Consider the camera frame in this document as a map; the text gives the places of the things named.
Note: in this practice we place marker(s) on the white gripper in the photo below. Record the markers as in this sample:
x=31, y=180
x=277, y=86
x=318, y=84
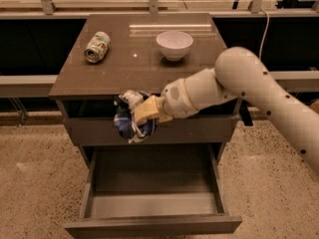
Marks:
x=175, y=99

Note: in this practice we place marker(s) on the blue chip bag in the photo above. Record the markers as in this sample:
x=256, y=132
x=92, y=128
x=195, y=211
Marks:
x=124, y=122

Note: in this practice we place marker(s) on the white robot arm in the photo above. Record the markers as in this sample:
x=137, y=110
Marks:
x=238, y=73

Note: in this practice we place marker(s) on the closed grey top drawer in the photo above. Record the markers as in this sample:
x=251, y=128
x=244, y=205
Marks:
x=192, y=130

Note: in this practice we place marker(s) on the open grey middle drawer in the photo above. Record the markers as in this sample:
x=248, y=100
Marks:
x=152, y=190

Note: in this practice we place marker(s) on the grey drawer cabinet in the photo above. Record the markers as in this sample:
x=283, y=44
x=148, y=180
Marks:
x=85, y=92

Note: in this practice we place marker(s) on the white bowl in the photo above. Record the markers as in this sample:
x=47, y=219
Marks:
x=174, y=45

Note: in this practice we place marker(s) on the green white soda can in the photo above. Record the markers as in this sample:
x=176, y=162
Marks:
x=97, y=47

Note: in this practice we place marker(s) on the metal railing frame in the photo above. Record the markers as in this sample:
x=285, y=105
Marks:
x=60, y=9

